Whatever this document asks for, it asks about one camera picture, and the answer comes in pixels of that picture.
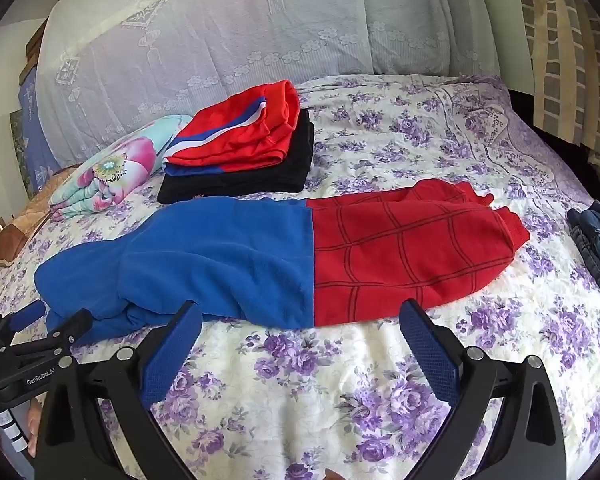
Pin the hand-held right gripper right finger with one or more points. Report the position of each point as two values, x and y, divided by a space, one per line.
427 352

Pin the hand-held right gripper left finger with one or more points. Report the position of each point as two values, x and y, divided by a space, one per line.
172 357

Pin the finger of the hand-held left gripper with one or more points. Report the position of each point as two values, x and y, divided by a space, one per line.
27 316
65 332

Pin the blue and red pants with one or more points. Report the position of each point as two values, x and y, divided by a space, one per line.
260 255

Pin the brown cushion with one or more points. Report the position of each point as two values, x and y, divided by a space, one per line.
10 245

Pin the purple floral bed sheet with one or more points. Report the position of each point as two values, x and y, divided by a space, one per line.
330 390

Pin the peach quilt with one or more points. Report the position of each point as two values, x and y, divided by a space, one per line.
45 195

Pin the folded floral blanket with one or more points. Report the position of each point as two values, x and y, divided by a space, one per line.
115 165

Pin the green picture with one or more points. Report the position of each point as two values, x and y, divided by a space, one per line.
19 135

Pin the blue patterned board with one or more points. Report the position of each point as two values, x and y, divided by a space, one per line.
32 130

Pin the folded black garment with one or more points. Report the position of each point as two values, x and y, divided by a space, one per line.
290 160

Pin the folded red striped garment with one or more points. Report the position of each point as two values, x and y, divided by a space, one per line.
230 135

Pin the beige patterned curtain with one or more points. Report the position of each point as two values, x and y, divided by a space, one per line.
565 50

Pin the white lace cover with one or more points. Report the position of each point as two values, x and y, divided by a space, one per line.
230 25

